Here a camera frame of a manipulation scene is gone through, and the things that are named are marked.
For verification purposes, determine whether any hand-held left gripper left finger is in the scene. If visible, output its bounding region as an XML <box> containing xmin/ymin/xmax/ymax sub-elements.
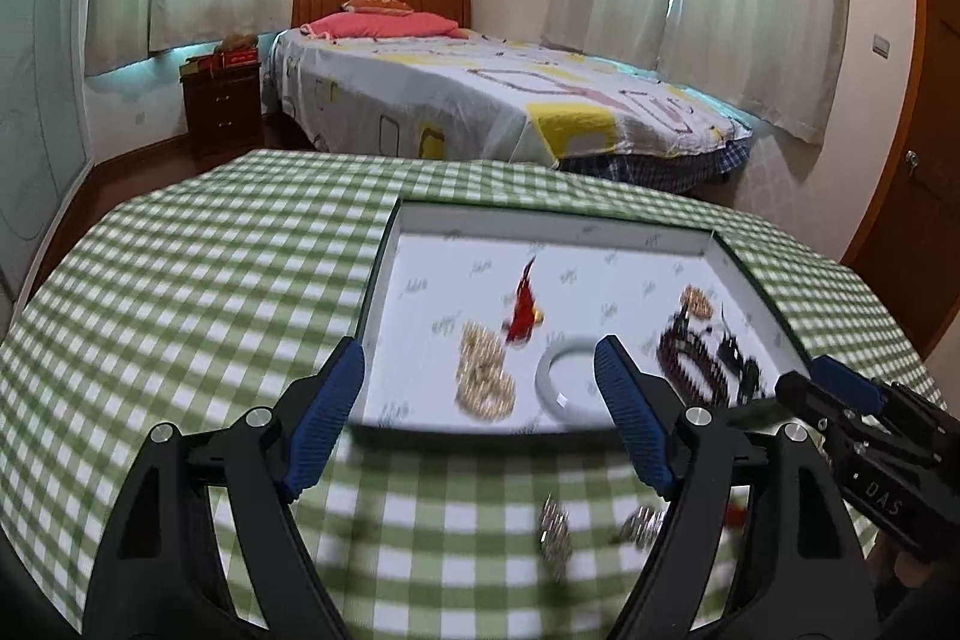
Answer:
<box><xmin>94</xmin><ymin>335</ymin><xmax>366</xmax><ymax>640</ymax></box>

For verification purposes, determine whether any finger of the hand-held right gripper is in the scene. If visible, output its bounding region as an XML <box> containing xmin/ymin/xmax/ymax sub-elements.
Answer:
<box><xmin>776</xmin><ymin>372</ymin><xmax>848</xmax><ymax>442</ymax></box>
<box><xmin>808</xmin><ymin>355</ymin><xmax>893</xmax><ymax>408</ymax></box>

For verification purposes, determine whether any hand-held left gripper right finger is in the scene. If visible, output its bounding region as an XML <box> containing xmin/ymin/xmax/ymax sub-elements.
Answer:
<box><xmin>592</xmin><ymin>335</ymin><xmax>878</xmax><ymax>640</ymax></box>

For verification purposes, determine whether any white jade bangle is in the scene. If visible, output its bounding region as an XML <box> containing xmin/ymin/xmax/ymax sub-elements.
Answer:
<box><xmin>535</xmin><ymin>342</ymin><xmax>625</xmax><ymax>429</ymax></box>

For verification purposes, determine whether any dark red bead bracelet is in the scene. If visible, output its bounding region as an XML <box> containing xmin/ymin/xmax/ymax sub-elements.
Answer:
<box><xmin>658</xmin><ymin>308</ymin><xmax>737</xmax><ymax>410</ymax></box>

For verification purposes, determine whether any black pendant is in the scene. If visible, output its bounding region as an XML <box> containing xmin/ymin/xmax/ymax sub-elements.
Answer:
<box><xmin>711</xmin><ymin>302</ymin><xmax>764</xmax><ymax>402</ymax></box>

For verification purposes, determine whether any small silver earring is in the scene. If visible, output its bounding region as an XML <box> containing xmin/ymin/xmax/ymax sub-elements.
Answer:
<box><xmin>535</xmin><ymin>496</ymin><xmax>576</xmax><ymax>575</ymax></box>
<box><xmin>621</xmin><ymin>507</ymin><xmax>670</xmax><ymax>545</ymax></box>

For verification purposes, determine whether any gold rhinestone brooch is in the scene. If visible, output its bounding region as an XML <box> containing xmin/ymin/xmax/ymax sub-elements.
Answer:
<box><xmin>678</xmin><ymin>284</ymin><xmax>715</xmax><ymax>320</ymax></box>

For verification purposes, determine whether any red tassel charm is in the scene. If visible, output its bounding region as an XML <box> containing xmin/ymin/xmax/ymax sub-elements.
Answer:
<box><xmin>501</xmin><ymin>256</ymin><xmax>547</xmax><ymax>346</ymax></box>

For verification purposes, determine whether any gold beaded chain ornament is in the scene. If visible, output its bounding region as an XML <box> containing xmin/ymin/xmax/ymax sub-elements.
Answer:
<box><xmin>454</xmin><ymin>320</ymin><xmax>520</xmax><ymax>421</ymax></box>

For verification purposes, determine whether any white shallow tray box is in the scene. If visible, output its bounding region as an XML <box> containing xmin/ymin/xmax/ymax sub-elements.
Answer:
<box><xmin>349</xmin><ymin>197</ymin><xmax>815</xmax><ymax>438</ymax></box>

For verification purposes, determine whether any green checkered tablecloth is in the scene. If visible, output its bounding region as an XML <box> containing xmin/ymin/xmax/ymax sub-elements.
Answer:
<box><xmin>0</xmin><ymin>149</ymin><xmax>947</xmax><ymax>640</ymax></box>

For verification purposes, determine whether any brown wooden door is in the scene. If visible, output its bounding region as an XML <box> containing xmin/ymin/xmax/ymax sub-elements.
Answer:
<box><xmin>839</xmin><ymin>0</ymin><xmax>960</xmax><ymax>360</ymax></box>

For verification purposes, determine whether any blue plaid bed cover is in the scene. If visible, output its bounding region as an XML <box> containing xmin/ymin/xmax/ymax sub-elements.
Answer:
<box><xmin>558</xmin><ymin>137</ymin><xmax>754</xmax><ymax>196</ymax></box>

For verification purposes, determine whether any dark wooden nightstand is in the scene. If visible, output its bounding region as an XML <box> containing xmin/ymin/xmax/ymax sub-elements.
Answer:
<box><xmin>181</xmin><ymin>58</ymin><xmax>264</xmax><ymax>163</ymax></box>

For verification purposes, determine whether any patterned white bedsheet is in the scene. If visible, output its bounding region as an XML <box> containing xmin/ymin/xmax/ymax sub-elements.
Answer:
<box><xmin>270</xmin><ymin>26</ymin><xmax>752</xmax><ymax>169</ymax></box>

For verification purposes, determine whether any pink pillow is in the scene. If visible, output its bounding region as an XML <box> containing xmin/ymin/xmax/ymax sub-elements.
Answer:
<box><xmin>303</xmin><ymin>11</ymin><xmax>467</xmax><ymax>40</ymax></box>

